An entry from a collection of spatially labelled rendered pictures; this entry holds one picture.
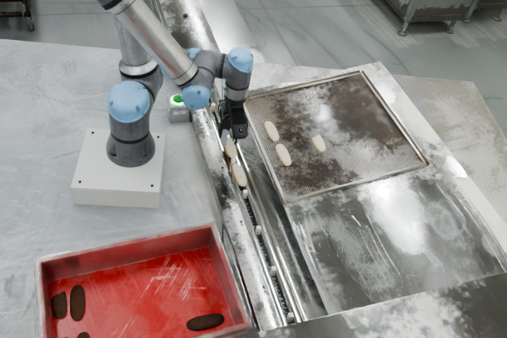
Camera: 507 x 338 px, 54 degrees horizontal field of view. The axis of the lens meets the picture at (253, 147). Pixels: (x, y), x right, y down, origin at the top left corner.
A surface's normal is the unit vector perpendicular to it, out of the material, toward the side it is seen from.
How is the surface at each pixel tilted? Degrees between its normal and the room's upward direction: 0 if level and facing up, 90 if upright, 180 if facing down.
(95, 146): 0
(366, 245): 10
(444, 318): 0
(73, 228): 0
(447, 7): 90
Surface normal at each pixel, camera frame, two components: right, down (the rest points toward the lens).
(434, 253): -0.03, -0.67
